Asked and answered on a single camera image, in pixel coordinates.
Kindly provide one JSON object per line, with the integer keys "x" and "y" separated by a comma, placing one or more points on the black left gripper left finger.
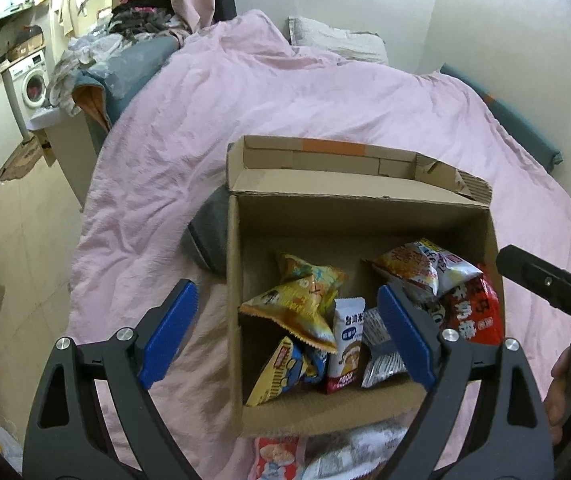
{"x": 92, "y": 416}

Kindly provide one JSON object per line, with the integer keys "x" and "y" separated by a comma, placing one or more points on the orange silver chip bag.
{"x": 425, "y": 270}

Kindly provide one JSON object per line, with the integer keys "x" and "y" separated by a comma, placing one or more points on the small white brown snack pack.
{"x": 342, "y": 366}

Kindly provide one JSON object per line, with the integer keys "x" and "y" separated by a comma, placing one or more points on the pile of clothes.
{"x": 131, "y": 22}

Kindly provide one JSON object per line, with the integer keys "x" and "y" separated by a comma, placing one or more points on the teal bed headboard cushion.
{"x": 530, "y": 138}

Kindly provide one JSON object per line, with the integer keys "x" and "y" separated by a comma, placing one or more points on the red white snack bag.
{"x": 473, "y": 310}

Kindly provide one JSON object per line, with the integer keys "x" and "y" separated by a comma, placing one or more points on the pink bed duvet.
{"x": 330, "y": 160}

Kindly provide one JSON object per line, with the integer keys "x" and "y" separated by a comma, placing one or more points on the light blue white snack bag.
{"x": 352, "y": 454}

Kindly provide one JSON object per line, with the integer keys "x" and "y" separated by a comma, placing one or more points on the white pillow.
{"x": 357, "y": 46}

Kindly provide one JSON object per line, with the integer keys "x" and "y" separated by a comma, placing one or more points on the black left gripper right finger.
{"x": 482, "y": 417}

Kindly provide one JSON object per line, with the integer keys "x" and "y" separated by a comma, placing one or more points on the pink cartoon snack bag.
{"x": 280, "y": 458}

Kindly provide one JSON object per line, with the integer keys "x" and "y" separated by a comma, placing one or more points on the white washing machine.
{"x": 26, "y": 81}

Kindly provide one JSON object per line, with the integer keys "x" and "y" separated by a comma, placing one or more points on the blue yellow snack bag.
{"x": 287, "y": 366}

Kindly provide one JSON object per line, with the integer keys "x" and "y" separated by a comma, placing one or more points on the dark grey striped garment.
{"x": 205, "y": 240}

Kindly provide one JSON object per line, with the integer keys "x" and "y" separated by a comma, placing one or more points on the gold yellow chip bag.
{"x": 303, "y": 302}

